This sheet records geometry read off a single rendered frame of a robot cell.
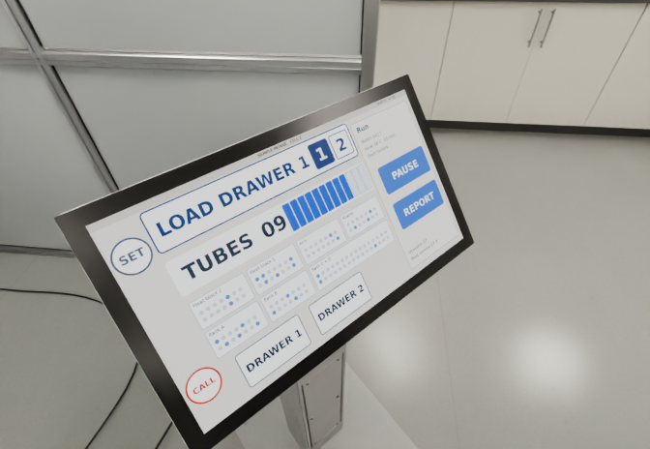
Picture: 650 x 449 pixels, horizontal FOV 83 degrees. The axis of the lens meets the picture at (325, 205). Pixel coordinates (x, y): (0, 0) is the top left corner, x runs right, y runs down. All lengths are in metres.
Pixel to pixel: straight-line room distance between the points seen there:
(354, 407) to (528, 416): 0.62
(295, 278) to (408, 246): 0.19
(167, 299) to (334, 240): 0.22
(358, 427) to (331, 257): 1.02
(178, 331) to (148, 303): 0.05
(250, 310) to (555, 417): 1.39
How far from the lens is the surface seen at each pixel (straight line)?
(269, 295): 0.49
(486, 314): 1.81
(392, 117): 0.60
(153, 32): 1.26
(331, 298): 0.53
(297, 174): 0.50
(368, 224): 0.55
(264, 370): 0.51
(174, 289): 0.46
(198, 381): 0.49
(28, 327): 2.11
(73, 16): 1.37
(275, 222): 0.48
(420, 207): 0.61
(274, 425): 1.49
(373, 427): 1.48
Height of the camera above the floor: 1.46
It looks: 44 degrees down
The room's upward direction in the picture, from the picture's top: 1 degrees counter-clockwise
